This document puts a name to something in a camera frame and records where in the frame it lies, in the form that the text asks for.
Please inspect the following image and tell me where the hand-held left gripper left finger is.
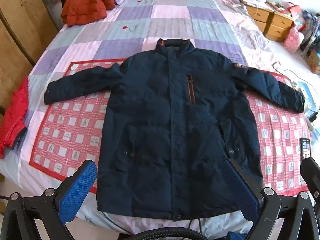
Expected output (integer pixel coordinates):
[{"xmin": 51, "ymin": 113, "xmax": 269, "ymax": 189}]
[{"xmin": 0, "ymin": 159, "xmax": 98, "ymax": 240}]

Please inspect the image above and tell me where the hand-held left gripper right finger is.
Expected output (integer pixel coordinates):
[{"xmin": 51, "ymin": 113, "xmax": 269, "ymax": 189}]
[{"xmin": 226, "ymin": 158, "xmax": 320, "ymax": 240}]

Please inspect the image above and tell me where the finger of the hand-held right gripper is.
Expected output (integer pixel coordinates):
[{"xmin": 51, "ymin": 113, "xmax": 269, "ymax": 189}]
[{"xmin": 300, "ymin": 157, "xmax": 320, "ymax": 189}]

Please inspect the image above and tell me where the navy blue padded jacket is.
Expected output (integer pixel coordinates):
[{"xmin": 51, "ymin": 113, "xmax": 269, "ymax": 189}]
[{"xmin": 44, "ymin": 38, "xmax": 305, "ymax": 222}]

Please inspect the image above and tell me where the pile of dark clothes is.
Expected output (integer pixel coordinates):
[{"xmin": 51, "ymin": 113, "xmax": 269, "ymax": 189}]
[{"xmin": 299, "ymin": 10, "xmax": 320, "ymax": 57}]

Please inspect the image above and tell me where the black remote control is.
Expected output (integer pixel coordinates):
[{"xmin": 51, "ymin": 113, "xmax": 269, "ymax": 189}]
[{"xmin": 300, "ymin": 137, "xmax": 312, "ymax": 160}]

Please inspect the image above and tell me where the red checkered mat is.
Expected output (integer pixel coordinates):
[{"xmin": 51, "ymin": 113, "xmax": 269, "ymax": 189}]
[{"xmin": 29, "ymin": 58, "xmax": 312, "ymax": 197}]

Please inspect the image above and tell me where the red jacket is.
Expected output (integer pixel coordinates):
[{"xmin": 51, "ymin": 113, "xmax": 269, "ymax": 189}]
[{"xmin": 0, "ymin": 76, "xmax": 30, "ymax": 158}]

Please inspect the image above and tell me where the pink bag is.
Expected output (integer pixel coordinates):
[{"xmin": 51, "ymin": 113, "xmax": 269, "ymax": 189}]
[{"xmin": 283, "ymin": 27, "xmax": 304, "ymax": 53}]

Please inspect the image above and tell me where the wooden nightstand with drawers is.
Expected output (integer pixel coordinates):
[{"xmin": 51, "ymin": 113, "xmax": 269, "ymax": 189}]
[{"xmin": 246, "ymin": 5, "xmax": 294, "ymax": 42}]

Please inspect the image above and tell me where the red box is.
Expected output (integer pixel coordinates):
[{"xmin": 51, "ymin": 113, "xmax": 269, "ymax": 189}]
[{"xmin": 286, "ymin": 2, "xmax": 300, "ymax": 17}]

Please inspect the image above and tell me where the wooden wardrobe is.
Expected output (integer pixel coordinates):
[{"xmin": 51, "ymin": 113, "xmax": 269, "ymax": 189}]
[{"xmin": 0, "ymin": 0, "xmax": 59, "ymax": 117}]

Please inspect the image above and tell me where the orange down jacket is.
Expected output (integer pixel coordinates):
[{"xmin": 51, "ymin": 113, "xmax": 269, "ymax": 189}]
[{"xmin": 61, "ymin": 0, "xmax": 116, "ymax": 27}]

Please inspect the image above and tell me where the patchwork quilt bed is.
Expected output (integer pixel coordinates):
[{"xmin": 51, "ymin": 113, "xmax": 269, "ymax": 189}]
[{"xmin": 0, "ymin": 0, "xmax": 313, "ymax": 238}]

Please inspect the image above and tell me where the black braided cable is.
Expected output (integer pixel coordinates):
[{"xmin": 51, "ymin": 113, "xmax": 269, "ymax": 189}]
[{"xmin": 117, "ymin": 226, "xmax": 210, "ymax": 240}]

